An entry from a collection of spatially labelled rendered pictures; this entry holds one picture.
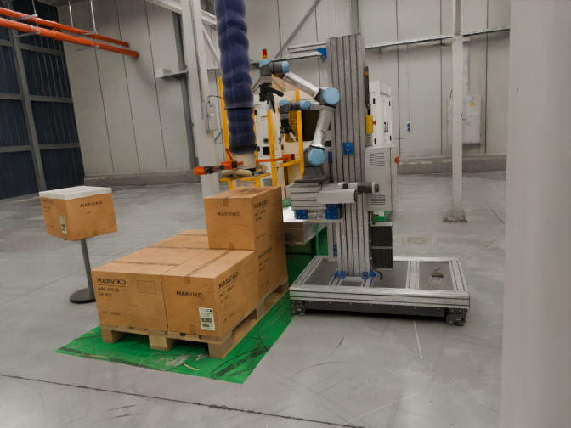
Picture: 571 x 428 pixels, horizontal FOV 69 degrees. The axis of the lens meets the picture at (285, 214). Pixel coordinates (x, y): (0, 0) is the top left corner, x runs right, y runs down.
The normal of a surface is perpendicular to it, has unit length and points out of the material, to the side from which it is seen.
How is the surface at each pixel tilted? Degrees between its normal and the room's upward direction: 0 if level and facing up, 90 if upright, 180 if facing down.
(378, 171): 90
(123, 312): 90
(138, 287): 90
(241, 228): 90
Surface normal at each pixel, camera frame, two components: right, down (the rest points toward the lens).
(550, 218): -0.81, 0.17
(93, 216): 0.75, 0.07
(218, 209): -0.37, 0.20
